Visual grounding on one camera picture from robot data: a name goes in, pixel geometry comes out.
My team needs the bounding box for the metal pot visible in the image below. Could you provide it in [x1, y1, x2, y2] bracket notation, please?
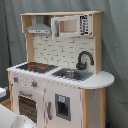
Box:
[62, 71, 78, 79]

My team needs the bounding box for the white microwave door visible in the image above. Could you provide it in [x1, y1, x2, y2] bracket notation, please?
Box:
[51, 14, 92, 39]

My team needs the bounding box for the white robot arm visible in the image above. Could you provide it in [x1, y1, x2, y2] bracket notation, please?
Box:
[0, 104, 36, 128]

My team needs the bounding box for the wooden toy kitchen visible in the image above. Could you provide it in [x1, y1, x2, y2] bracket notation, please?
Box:
[8, 11, 114, 128]

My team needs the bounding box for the grey toy sink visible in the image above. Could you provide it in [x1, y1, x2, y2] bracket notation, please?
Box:
[53, 68, 93, 81]

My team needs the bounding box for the black toy faucet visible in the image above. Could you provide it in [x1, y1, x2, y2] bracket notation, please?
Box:
[75, 50, 95, 71]

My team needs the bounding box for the right red stove knob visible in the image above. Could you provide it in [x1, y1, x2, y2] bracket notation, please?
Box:
[31, 81, 37, 88]

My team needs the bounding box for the red stove knob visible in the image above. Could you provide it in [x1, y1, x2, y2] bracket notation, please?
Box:
[31, 81, 37, 88]
[12, 76, 19, 84]

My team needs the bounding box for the grey ice dispenser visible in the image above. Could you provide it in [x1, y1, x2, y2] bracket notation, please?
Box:
[55, 94, 71, 121]

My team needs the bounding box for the white fridge door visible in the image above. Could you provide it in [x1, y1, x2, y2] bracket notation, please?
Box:
[45, 81, 82, 128]

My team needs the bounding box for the grey range hood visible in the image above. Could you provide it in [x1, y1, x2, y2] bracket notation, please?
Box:
[25, 16, 51, 35]

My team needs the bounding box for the left red stove knob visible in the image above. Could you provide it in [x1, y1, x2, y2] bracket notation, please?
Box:
[12, 76, 19, 84]

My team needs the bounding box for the white oven door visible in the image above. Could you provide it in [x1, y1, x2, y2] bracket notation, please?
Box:
[13, 87, 44, 128]

